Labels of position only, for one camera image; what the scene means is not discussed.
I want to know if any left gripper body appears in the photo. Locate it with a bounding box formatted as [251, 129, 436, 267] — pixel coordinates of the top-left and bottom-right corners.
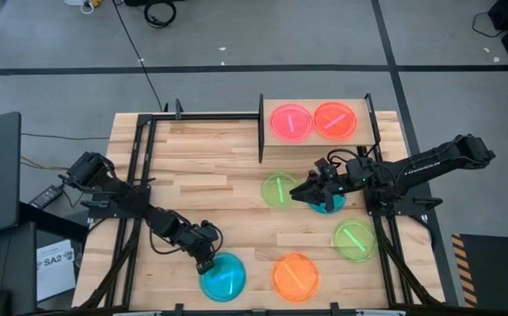
[178, 221, 224, 264]

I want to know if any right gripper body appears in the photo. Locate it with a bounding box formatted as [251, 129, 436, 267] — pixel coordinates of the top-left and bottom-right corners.
[321, 173, 360, 212]

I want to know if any teal translucent plastic plate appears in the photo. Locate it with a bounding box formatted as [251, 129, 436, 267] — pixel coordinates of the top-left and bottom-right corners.
[308, 192, 347, 216]
[198, 251, 247, 303]

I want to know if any green translucent plastic plate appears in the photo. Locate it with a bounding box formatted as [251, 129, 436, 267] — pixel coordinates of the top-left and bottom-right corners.
[333, 219, 377, 263]
[260, 170, 299, 209]

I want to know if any orange translucent plastic plate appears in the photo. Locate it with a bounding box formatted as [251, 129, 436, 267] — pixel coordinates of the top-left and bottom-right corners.
[270, 252, 321, 304]
[313, 101, 359, 140]

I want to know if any pink translucent plastic plate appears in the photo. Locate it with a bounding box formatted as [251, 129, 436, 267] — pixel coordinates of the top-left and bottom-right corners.
[269, 103, 315, 143]
[313, 101, 359, 140]

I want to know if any silver aluminium extrusion piece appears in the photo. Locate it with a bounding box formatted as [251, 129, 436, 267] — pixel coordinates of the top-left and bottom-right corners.
[112, 309, 162, 316]
[354, 309, 406, 316]

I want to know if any white paper sign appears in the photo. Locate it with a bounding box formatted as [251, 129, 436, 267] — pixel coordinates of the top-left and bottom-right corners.
[36, 239, 77, 303]

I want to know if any black power adapter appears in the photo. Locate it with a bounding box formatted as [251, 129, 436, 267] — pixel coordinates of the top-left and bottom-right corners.
[28, 184, 65, 210]

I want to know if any black hazard-striped platform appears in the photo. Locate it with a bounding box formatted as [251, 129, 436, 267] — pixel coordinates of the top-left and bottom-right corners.
[450, 233, 508, 308]

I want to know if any black side table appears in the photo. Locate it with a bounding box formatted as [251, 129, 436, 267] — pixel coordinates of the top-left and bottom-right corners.
[0, 201, 89, 316]

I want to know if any white and yellow plug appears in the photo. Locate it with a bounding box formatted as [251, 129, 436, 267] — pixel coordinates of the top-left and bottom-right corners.
[64, 0, 104, 15]

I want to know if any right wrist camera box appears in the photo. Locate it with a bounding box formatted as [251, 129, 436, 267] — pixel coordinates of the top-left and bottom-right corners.
[313, 158, 339, 180]

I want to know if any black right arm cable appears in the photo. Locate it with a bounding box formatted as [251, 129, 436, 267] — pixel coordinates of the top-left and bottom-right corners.
[326, 147, 368, 176]

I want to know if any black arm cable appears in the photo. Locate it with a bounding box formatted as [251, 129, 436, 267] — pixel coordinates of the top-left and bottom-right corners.
[326, 147, 368, 176]
[147, 226, 184, 256]

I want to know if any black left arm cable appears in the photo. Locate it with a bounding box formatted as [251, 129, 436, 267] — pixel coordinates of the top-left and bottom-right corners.
[147, 226, 184, 256]

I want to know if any black metal table frame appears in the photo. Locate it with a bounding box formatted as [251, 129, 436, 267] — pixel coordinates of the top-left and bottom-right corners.
[71, 98, 446, 316]

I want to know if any black floor cable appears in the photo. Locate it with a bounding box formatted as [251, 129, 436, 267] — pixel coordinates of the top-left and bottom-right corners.
[111, 0, 167, 113]

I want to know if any coiled black cable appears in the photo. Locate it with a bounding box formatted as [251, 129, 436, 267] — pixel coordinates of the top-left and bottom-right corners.
[142, 0, 178, 30]

